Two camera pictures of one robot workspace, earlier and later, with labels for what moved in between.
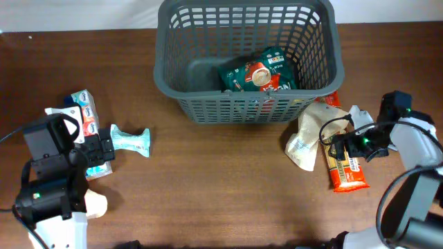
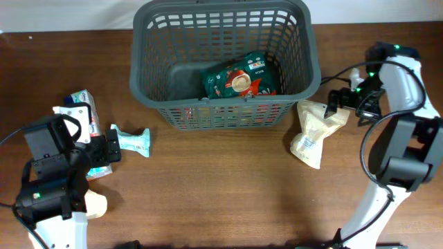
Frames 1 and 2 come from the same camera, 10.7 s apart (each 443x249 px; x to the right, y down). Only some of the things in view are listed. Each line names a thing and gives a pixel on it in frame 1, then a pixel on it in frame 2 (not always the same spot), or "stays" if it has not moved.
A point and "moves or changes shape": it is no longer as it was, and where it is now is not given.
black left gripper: x=104 y=149 stays
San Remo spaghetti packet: x=346 y=173 to x=232 y=115
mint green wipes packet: x=139 y=142 stays
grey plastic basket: x=193 y=38 moves or changes shape
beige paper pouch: x=95 y=204 stays
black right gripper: x=341 y=149 to x=338 y=99
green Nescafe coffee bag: x=266 y=70 moves or changes shape
